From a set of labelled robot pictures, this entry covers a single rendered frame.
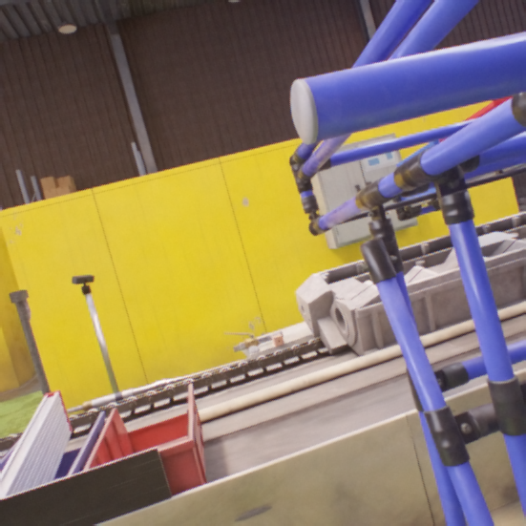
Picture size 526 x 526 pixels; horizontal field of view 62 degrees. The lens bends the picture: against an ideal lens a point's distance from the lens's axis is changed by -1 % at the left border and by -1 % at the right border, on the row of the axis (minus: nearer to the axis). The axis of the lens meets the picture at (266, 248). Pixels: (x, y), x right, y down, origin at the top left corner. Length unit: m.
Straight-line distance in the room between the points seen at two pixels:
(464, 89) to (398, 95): 0.03
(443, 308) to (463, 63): 1.26
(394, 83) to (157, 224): 3.39
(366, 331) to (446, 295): 0.27
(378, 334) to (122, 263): 2.57
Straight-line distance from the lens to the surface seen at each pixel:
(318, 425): 1.09
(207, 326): 3.61
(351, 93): 0.20
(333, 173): 3.56
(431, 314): 1.42
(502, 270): 1.52
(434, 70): 0.22
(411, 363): 0.60
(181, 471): 0.86
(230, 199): 3.59
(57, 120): 13.63
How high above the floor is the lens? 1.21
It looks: 3 degrees down
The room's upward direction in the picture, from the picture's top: 15 degrees counter-clockwise
